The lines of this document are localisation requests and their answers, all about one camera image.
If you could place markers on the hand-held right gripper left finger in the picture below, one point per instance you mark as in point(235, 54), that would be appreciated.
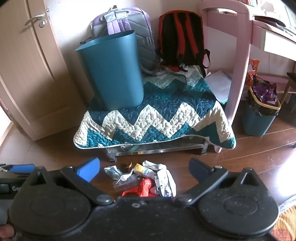
point(89, 170)

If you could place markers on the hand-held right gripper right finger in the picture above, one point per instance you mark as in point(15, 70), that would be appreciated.
point(198, 168)

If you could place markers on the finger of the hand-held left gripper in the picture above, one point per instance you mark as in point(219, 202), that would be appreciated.
point(23, 167)

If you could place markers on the clear plastic tray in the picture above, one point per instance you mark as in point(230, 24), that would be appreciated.
point(126, 184)

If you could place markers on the white plastic container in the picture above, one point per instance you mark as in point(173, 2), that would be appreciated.
point(151, 166)

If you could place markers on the yellow packet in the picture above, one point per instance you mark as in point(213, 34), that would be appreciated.
point(139, 168)

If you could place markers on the large teal trash bin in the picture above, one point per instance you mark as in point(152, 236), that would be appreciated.
point(111, 74)

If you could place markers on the small teal trash bin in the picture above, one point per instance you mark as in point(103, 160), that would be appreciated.
point(256, 124)

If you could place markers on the person's left hand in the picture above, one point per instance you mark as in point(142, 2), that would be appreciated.
point(5, 230)

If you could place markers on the white crumpled wrapper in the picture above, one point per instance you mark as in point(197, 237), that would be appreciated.
point(114, 172)

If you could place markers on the white purple-print wrapper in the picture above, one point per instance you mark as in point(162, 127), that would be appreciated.
point(164, 183)

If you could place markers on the brown scrap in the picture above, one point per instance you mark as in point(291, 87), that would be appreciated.
point(128, 165)

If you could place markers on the red plastic bag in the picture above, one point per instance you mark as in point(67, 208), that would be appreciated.
point(144, 188)

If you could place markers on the teal white zigzag quilt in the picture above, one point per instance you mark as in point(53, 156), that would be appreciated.
point(161, 104)

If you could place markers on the black bin liner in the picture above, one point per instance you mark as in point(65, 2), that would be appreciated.
point(254, 107)

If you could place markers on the white paper stack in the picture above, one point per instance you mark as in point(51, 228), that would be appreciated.
point(218, 85)

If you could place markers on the beige wooden door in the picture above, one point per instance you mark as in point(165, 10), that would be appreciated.
point(27, 69)

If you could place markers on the purple foil wrappers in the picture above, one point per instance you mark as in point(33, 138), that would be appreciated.
point(264, 91)

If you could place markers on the orange cloth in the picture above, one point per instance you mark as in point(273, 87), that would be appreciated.
point(286, 224)

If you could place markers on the orange snack bag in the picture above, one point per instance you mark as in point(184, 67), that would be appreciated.
point(252, 71)

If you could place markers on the wooden chair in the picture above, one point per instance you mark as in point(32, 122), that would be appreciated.
point(289, 85)

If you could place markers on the pink desk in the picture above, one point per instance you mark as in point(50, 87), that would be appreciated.
point(240, 46)

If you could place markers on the red black backpack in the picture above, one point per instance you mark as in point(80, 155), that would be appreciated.
point(168, 34)

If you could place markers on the silver door lock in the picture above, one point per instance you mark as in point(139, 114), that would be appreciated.
point(43, 23)

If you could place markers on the purple grey backpack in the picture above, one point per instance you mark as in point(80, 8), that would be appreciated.
point(138, 23)

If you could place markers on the black flat object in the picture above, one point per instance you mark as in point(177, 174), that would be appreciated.
point(270, 22)

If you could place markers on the row of books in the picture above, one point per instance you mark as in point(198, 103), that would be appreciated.
point(251, 2)

